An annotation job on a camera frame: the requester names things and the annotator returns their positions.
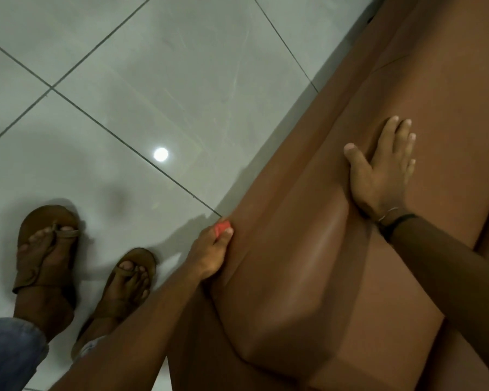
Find person's right hand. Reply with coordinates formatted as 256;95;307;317
343;115;417;223

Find person's left hand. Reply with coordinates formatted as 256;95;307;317
185;218;234;282

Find person's right forearm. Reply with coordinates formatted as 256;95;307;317
385;216;489;389

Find person's left forearm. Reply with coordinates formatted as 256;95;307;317
49;260;209;391

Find thin silver bangle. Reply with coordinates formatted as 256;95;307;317
376;206;400;224

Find black wrist band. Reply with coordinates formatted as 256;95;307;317
380;213;418;242

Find brown sandal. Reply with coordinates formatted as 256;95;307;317
70;247;158;360
12;204;82;322

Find brown leather sofa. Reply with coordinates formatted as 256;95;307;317
166;0;489;391

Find person's right foot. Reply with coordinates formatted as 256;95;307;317
75;260;151;342

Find person's foot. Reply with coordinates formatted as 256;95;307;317
13;225;79;342
75;260;151;342

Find person's left foot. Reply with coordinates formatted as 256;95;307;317
13;225;79;342

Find blue jeans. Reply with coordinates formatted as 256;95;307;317
0;317;106;391

